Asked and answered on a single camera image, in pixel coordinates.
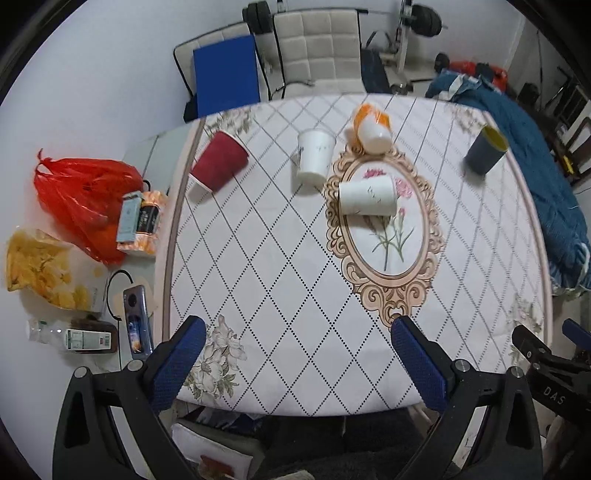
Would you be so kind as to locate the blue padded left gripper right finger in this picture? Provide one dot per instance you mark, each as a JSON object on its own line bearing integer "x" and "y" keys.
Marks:
{"x": 507, "y": 443}

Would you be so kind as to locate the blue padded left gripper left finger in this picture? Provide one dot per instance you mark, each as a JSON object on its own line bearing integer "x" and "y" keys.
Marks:
{"x": 87, "y": 443}

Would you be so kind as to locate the orange and white paper cup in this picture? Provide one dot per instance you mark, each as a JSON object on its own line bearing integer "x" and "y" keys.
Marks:
{"x": 372, "y": 127}

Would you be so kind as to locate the grey yellow-lined paper cup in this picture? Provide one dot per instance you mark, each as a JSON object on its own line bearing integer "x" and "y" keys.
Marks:
{"x": 488, "y": 148}

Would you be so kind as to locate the lying white paper cup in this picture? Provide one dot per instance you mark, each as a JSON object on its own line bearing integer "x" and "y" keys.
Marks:
{"x": 374, "y": 196}

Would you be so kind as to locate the red paper cup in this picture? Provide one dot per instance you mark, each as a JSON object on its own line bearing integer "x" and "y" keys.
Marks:
{"x": 223, "y": 158}

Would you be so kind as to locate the upright white paper cup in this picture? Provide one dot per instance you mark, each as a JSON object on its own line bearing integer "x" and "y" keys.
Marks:
{"x": 315, "y": 148}

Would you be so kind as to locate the clear bottle with label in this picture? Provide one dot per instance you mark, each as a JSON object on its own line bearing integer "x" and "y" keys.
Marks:
{"x": 82, "y": 336}

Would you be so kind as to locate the smartphone with colourful screen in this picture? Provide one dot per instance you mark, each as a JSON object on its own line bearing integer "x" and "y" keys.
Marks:
{"x": 137, "y": 322}

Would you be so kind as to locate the blue knitted blanket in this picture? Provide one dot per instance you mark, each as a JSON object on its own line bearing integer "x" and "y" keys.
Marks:
{"x": 562, "y": 223}

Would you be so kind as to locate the bag of yellow chips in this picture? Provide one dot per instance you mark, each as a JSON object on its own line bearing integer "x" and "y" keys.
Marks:
{"x": 58, "y": 271}

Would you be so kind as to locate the small teal box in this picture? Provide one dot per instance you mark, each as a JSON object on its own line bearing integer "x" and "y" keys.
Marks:
{"x": 128, "y": 217}

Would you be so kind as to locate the red plastic bag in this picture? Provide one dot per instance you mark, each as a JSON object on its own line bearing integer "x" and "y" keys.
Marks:
{"x": 84, "y": 197}

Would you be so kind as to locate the orange snack package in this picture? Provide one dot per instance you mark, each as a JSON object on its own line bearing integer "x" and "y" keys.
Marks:
{"x": 147, "y": 232}

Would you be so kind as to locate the floral diamond-pattern tablecloth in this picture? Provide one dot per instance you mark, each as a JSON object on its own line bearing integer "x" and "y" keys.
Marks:
{"x": 299, "y": 299}

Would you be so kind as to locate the beige quilted chair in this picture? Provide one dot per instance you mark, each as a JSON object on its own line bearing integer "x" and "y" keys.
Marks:
{"x": 320, "y": 52}

